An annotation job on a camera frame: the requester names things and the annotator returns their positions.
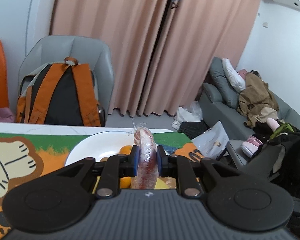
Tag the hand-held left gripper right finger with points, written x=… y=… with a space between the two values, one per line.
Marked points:
x=160 y=161

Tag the orange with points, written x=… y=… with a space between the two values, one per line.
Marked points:
x=125 y=182
x=125 y=150

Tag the white wall switch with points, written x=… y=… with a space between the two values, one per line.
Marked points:
x=265 y=24

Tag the black clothes pile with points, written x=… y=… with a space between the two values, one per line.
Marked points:
x=290 y=160

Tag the white plate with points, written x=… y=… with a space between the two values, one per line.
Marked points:
x=90 y=147

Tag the cartoon cat table mat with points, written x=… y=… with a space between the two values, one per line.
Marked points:
x=20 y=160

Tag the orange and black backpack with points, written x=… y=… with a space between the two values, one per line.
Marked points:
x=62 y=97

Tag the brown coat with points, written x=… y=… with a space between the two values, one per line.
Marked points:
x=257 y=97

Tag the white pillow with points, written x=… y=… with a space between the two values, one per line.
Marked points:
x=233 y=76

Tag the grey sofa cushion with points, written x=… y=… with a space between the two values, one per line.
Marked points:
x=221 y=85

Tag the grey chair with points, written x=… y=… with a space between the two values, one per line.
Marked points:
x=90 y=55

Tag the green cloth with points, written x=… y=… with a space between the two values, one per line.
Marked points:
x=282 y=130

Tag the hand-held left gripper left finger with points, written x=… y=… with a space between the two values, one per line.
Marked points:
x=135 y=161

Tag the pink and white pouch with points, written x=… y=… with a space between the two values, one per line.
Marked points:
x=251 y=145

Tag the grey sofa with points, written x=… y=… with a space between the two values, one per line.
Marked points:
x=222 y=115

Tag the dark folded cloth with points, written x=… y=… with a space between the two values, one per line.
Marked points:
x=192 y=128

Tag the pink cloth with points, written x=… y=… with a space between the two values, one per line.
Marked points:
x=1 y=115

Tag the white plastic bag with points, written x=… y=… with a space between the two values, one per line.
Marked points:
x=187 y=113
x=212 y=140

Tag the pink curtain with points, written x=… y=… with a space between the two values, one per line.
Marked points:
x=210 y=30
x=110 y=42

